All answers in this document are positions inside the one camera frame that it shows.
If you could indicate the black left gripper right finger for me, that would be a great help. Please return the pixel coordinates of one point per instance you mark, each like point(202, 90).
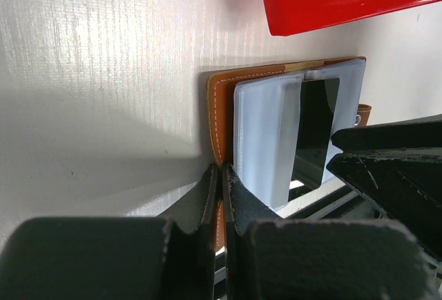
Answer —
point(273, 258)

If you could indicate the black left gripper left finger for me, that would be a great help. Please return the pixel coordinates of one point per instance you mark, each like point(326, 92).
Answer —
point(170, 256)

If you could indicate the brown leather card holder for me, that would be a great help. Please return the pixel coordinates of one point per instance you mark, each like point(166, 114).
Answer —
point(254, 117)

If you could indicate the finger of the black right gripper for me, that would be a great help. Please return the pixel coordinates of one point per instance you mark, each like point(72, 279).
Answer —
point(404, 185)
point(410, 134)

